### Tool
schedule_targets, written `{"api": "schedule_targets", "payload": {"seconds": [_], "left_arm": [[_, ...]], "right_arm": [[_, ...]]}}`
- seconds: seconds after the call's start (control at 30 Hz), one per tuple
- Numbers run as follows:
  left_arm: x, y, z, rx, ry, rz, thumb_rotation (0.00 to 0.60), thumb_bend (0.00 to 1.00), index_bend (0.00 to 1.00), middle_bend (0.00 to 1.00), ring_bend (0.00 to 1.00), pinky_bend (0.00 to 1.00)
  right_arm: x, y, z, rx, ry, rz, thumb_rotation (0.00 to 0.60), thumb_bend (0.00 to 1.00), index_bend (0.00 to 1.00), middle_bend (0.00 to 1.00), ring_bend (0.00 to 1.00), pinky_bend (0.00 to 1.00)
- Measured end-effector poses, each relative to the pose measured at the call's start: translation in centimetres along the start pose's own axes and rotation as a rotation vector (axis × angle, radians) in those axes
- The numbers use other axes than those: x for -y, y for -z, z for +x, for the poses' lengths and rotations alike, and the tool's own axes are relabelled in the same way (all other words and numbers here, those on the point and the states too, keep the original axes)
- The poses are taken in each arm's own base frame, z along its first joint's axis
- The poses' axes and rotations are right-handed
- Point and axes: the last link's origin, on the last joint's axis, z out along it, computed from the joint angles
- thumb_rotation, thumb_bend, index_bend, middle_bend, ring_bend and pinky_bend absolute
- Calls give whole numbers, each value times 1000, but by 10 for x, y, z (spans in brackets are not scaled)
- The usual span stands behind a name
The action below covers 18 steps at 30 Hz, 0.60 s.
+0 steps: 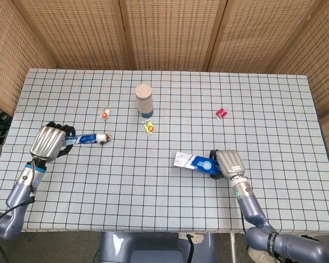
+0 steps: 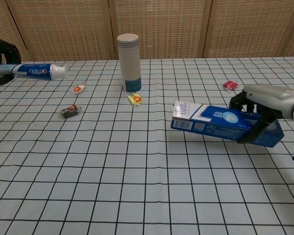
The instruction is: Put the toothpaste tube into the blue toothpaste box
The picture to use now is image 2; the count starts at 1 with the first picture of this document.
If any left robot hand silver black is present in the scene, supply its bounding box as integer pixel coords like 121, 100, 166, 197
0, 33, 22, 86

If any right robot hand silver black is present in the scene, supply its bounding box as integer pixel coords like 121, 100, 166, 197
229, 85, 294, 144

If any blue white toothpaste tube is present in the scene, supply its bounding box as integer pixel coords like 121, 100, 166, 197
0, 62, 69, 81

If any blue toothpaste paper box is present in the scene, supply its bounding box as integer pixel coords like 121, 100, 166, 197
171, 100, 285, 148

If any red candy packet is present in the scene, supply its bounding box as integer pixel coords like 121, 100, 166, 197
222, 80, 239, 91

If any white orange candy packet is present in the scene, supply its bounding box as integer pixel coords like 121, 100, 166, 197
72, 83, 87, 94

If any dark brown candy packet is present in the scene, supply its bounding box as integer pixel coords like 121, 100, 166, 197
58, 104, 82, 118

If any beige cylindrical bottle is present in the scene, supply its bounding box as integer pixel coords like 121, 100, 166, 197
116, 34, 142, 93

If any yellow candy packet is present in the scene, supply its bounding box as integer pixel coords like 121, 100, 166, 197
127, 92, 145, 107

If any woven wooden folding screen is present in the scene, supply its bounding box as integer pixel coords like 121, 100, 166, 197
0, 0, 294, 62

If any checked light blue tablecloth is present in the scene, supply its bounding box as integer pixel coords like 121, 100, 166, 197
0, 56, 294, 235

